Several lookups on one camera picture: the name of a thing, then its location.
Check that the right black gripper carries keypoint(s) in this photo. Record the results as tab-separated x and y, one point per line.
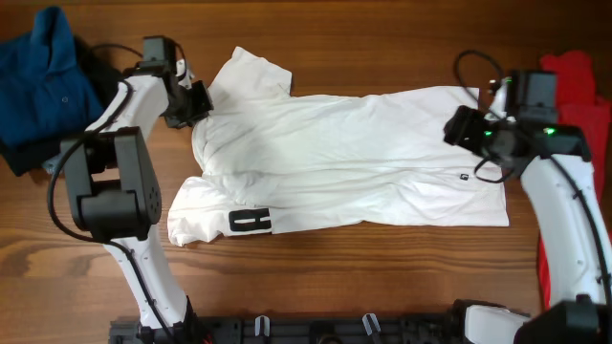
461	130

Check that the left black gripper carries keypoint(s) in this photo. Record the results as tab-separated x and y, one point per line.
201	103

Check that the white printed t-shirt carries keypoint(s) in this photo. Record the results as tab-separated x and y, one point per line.
275	163

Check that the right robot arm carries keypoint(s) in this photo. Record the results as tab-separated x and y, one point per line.
520	133

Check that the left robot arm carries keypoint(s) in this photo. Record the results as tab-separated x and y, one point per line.
114	195

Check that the black folded shirt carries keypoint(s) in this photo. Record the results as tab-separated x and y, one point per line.
27	158

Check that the red t-shirt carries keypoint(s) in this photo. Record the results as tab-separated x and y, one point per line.
579	104

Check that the blue folded polo shirt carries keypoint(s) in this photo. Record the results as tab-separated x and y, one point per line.
44	93

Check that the grey folded shirt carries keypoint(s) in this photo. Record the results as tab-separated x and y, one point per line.
51	164

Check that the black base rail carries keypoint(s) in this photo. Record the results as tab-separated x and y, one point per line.
413	329

